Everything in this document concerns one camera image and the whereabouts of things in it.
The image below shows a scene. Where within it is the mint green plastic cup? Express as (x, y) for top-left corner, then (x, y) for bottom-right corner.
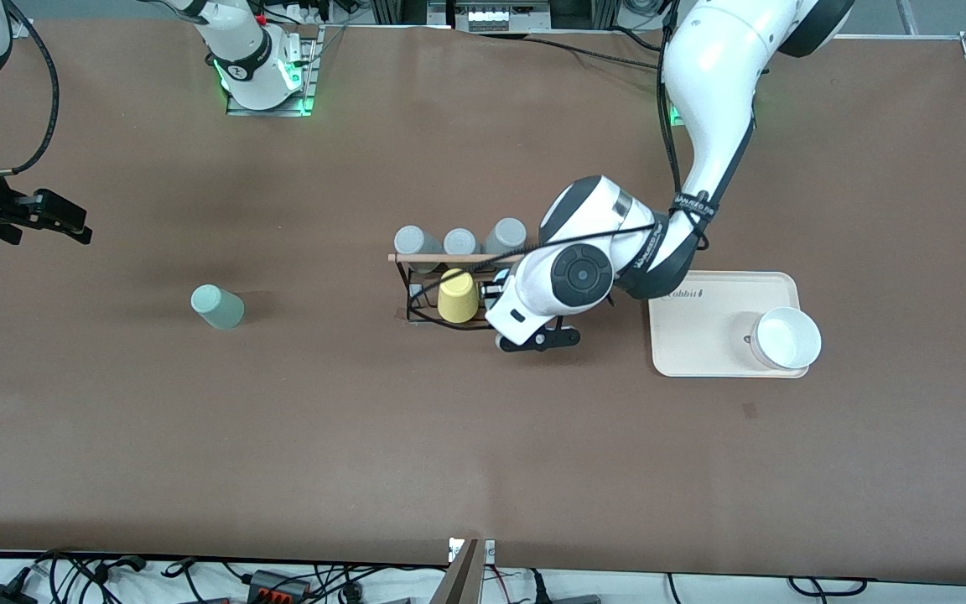
(190, 284), (246, 331)

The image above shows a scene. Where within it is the yellow plastic cup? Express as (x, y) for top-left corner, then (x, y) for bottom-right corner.
(437, 268), (480, 325)

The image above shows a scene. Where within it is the beige plastic tray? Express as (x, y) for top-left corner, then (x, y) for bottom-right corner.
(649, 270), (811, 379)

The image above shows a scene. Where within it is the white power strip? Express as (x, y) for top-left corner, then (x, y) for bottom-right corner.
(454, 0), (551, 33)

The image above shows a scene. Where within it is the white bowl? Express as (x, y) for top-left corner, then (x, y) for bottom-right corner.
(750, 306), (823, 372)

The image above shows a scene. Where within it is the black wire wooden-bar cup rack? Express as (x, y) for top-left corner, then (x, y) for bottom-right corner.
(388, 250), (527, 330)

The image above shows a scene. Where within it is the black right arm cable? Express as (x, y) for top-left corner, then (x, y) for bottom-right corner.
(0, 0), (60, 177)

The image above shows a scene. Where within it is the black braided table cable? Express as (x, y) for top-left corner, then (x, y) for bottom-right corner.
(523, 34), (670, 72)

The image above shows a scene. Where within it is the white post bracket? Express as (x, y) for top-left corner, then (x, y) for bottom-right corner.
(449, 539), (496, 565)

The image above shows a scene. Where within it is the grey camera post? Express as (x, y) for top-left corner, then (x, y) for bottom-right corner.
(431, 539), (484, 604)

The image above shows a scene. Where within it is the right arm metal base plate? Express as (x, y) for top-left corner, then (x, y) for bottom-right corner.
(226, 25), (318, 117)

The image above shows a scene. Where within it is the black red-switch power strip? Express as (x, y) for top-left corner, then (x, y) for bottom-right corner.
(248, 569), (314, 604)

